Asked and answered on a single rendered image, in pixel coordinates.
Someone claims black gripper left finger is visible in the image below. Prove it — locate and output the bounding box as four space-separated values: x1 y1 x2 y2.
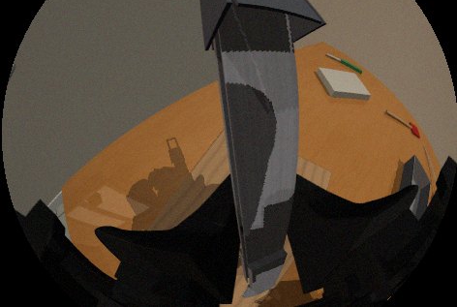
94 174 241 305

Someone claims light brown wooden board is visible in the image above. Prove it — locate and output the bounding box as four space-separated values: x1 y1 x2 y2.
147 131 332 307

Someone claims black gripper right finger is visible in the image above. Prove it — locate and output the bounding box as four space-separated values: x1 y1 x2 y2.
287 174 418 294

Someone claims red spatula with wooden handle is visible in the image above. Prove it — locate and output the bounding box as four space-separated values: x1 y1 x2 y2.
387 110 419 139

